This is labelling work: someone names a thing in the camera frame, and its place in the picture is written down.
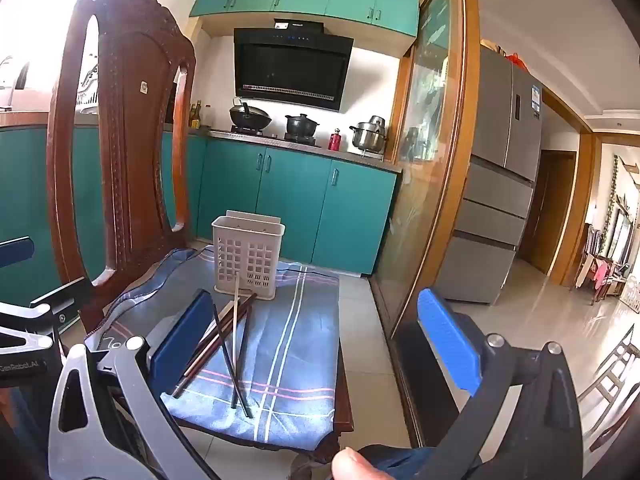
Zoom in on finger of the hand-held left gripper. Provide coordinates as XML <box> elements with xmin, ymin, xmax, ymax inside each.
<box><xmin>0</xmin><ymin>236</ymin><xmax>36</xmax><ymax>268</ymax></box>
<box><xmin>30</xmin><ymin>276</ymin><xmax>95</xmax><ymax>333</ymax></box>

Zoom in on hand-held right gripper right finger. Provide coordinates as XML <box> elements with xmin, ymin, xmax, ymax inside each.
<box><xmin>417</xmin><ymin>287</ymin><xmax>586</xmax><ymax>480</ymax></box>

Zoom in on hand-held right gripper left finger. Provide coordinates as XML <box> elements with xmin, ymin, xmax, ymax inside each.
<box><xmin>47</xmin><ymin>287</ymin><xmax>221</xmax><ymax>480</ymax></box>

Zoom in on brown chopstick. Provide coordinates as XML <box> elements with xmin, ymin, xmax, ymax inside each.
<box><xmin>172</xmin><ymin>294</ymin><xmax>258</xmax><ymax>398</ymax></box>
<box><xmin>184</xmin><ymin>296</ymin><xmax>251</xmax><ymax>378</ymax></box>

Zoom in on black chopstick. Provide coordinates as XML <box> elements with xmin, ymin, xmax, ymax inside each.
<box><xmin>230</xmin><ymin>305</ymin><xmax>252</xmax><ymax>409</ymax></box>
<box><xmin>212</xmin><ymin>305</ymin><xmax>254</xmax><ymax>419</ymax></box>

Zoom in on white chopstick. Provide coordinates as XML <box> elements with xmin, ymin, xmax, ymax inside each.
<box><xmin>230</xmin><ymin>272</ymin><xmax>242</xmax><ymax>363</ymax></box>

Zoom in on white plastic utensil basket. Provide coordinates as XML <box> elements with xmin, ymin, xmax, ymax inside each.
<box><xmin>211</xmin><ymin>210</ymin><xmax>287</xmax><ymax>301</ymax></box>

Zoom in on person's right hand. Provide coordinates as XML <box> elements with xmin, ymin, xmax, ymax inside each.
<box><xmin>331</xmin><ymin>448</ymin><xmax>392</xmax><ymax>480</ymax></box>

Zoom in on blue plaid cloth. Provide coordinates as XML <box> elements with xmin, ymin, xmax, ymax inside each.
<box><xmin>85</xmin><ymin>246</ymin><xmax>342</xmax><ymax>453</ymax></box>

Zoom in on low wooden table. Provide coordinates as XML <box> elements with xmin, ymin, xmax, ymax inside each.
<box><xmin>177</xmin><ymin>360</ymin><xmax>355</xmax><ymax>466</ymax></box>

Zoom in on carved wooden chair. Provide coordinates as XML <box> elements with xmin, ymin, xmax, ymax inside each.
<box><xmin>46</xmin><ymin>0</ymin><xmax>197</xmax><ymax>333</ymax></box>

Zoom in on dark slatted chair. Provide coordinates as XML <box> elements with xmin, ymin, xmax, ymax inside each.
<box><xmin>575</xmin><ymin>325</ymin><xmax>640</xmax><ymax>456</ymax></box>

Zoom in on clothes drying rack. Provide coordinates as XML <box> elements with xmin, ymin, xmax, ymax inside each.
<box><xmin>575</xmin><ymin>225</ymin><xmax>640</xmax><ymax>307</ymax></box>

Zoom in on grey refrigerator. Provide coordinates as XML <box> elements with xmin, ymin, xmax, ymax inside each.
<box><xmin>435</xmin><ymin>45</ymin><xmax>545</xmax><ymax>306</ymax></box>

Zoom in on brown wooden door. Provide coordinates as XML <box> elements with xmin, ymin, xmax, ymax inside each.
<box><xmin>519</xmin><ymin>150</ymin><xmax>577</xmax><ymax>277</ymax></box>

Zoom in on dish rack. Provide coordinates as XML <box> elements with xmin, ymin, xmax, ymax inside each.
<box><xmin>75</xmin><ymin>50</ymin><xmax>109</xmax><ymax>116</ymax></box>

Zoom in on teal base cabinets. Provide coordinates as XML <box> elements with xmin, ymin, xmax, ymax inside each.
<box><xmin>0</xmin><ymin>125</ymin><xmax>403</xmax><ymax>277</ymax></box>

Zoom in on wood framed glass sliding door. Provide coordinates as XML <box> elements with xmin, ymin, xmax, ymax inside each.
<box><xmin>370</xmin><ymin>0</ymin><xmax>482</xmax><ymax>451</ymax></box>

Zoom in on stainless steel pot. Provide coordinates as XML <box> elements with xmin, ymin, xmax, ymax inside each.
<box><xmin>349</xmin><ymin>116</ymin><xmax>389</xmax><ymax>154</ymax></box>

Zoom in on gas stove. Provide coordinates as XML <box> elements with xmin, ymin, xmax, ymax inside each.
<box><xmin>227</xmin><ymin>127</ymin><xmax>323</xmax><ymax>148</ymax></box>

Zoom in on black wok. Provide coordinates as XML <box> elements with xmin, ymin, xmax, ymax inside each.
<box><xmin>229</xmin><ymin>100</ymin><xmax>273</xmax><ymax>133</ymax></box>

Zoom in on black cooking pot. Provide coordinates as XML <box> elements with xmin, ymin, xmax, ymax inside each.
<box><xmin>285</xmin><ymin>113</ymin><xmax>318</xmax><ymax>139</ymax></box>

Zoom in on black range hood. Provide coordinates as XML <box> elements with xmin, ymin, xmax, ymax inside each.
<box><xmin>233</xmin><ymin>19</ymin><xmax>355</xmax><ymax>112</ymax></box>

